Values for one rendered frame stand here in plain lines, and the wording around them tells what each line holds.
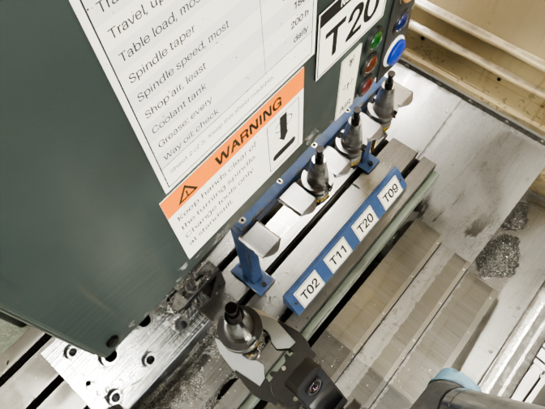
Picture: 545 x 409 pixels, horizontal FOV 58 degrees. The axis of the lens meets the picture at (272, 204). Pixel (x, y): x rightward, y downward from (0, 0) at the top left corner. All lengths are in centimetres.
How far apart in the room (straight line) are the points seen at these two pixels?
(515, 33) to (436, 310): 73
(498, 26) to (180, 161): 119
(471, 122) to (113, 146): 140
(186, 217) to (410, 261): 111
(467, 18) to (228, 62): 119
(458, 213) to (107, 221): 132
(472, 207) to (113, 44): 139
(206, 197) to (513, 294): 129
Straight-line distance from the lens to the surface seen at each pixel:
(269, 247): 91
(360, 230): 124
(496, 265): 160
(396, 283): 140
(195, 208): 38
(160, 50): 26
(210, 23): 28
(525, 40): 143
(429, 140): 158
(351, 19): 43
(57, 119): 24
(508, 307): 156
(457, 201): 155
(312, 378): 63
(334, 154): 100
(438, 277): 147
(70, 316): 36
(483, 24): 145
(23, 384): 132
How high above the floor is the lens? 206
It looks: 63 degrees down
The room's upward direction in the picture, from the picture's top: 5 degrees counter-clockwise
